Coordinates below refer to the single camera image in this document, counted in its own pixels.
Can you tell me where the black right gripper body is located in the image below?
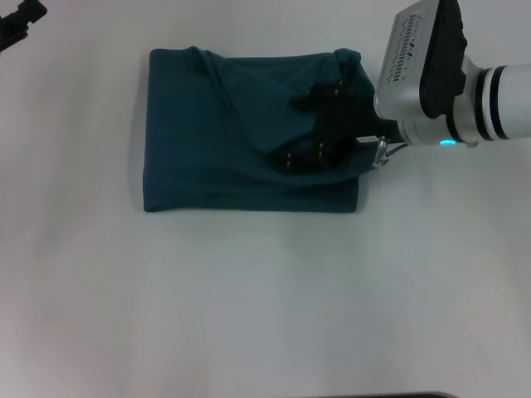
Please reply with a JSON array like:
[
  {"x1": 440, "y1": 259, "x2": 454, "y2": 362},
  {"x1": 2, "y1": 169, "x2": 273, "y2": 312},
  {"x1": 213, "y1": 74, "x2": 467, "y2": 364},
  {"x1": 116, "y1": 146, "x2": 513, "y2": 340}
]
[{"x1": 314, "y1": 85, "x2": 402, "y2": 167}]

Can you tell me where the teal t-shirt with beige print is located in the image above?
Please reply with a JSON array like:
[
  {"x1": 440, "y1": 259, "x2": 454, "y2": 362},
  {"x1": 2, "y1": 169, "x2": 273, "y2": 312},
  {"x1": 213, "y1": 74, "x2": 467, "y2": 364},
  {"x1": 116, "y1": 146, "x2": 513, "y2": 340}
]
[{"x1": 141, "y1": 46, "x2": 378, "y2": 215}]

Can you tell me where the silver cable plug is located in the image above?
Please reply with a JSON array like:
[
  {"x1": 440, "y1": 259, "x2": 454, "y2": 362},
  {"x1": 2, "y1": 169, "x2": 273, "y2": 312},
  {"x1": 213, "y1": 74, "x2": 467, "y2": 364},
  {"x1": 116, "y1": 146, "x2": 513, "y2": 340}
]
[{"x1": 370, "y1": 134, "x2": 410, "y2": 170}]

